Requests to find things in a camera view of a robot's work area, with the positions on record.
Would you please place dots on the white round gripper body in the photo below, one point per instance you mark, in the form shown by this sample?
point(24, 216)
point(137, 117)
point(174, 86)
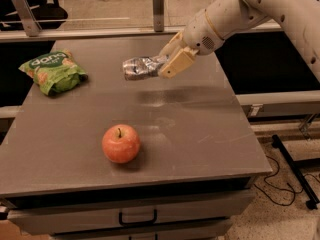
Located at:
point(199, 34)

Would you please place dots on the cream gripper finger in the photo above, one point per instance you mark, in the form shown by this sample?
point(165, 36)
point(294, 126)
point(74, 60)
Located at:
point(174, 46)
point(178, 60)

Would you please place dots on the crushed silver redbull can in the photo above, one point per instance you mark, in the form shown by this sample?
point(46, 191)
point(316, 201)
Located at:
point(140, 68)

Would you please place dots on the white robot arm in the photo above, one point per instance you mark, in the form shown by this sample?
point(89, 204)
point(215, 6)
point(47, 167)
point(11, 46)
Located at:
point(299, 19)

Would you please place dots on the red apple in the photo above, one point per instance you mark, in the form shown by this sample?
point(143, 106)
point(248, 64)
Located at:
point(121, 143)

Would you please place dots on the green chip bag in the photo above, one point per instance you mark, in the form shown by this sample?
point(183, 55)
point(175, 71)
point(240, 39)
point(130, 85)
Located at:
point(55, 72)

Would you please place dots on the black office chair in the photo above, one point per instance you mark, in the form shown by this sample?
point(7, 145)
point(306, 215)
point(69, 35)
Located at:
point(48, 13)

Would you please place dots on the lower grey drawer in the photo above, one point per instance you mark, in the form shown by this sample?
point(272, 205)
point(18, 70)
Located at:
point(187, 230)

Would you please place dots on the black stand leg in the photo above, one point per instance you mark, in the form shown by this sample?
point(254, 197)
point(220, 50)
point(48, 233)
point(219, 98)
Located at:
point(313, 201)

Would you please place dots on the middle metal railing bracket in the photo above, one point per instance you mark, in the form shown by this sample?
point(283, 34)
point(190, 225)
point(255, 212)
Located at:
point(158, 15)

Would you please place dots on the metal railing bracket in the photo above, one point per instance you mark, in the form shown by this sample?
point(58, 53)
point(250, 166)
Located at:
point(158, 15)
point(28, 21)

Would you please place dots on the grey window rail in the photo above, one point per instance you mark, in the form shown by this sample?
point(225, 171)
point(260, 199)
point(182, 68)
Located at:
point(54, 35)

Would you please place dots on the left metal railing bracket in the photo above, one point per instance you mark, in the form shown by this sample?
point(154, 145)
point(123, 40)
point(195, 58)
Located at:
point(28, 21)

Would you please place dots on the grey drawer with black handle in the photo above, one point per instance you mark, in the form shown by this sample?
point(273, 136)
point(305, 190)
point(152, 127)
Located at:
point(134, 212)

